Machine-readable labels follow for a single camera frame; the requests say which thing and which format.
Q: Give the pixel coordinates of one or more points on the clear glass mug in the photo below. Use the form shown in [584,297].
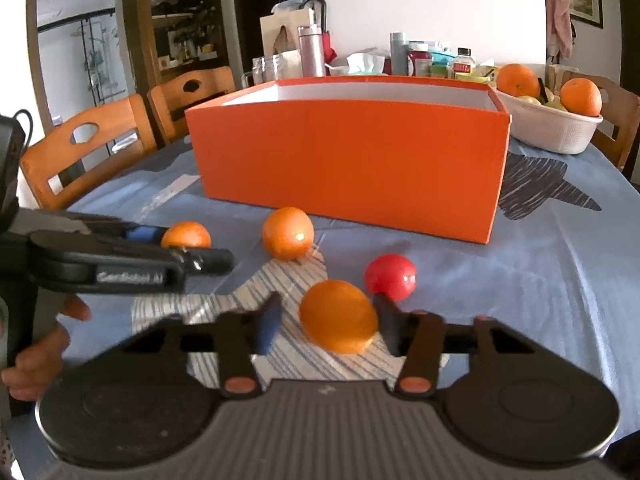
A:
[265,69]

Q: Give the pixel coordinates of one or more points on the orange cardboard box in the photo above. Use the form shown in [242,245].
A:
[415,154]

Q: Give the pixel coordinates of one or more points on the right side wooden chair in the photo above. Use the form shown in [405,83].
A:
[621,109]

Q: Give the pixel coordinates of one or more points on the far wooden chair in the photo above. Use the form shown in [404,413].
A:
[170,99]

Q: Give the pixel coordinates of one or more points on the blue shark print tablecloth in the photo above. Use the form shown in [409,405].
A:
[561,268]

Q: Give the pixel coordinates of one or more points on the pink hanging cloth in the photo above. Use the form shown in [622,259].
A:
[560,38]

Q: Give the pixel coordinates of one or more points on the red label jar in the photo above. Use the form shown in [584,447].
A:
[419,59]

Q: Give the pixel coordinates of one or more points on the grey tall bottle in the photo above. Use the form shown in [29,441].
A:
[398,54]

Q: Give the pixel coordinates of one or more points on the person left hand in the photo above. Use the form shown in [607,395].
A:
[37,366]

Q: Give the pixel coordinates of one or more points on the large orange front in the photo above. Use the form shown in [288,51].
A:
[338,317]

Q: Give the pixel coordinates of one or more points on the pink steel thermos bottle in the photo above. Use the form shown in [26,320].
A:
[311,50]

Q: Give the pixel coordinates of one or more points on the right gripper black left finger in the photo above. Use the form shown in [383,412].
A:
[155,393]

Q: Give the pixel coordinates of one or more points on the dark wooden cabinet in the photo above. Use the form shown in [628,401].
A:
[165,38]

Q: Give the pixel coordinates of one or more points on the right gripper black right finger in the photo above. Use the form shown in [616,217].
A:
[497,390]

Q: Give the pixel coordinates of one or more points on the white fruit bowl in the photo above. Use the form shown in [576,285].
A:
[552,130]

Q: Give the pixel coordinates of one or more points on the red tomato back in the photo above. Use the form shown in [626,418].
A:
[392,275]

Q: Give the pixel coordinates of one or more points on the tissue pack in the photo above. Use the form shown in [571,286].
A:
[358,64]

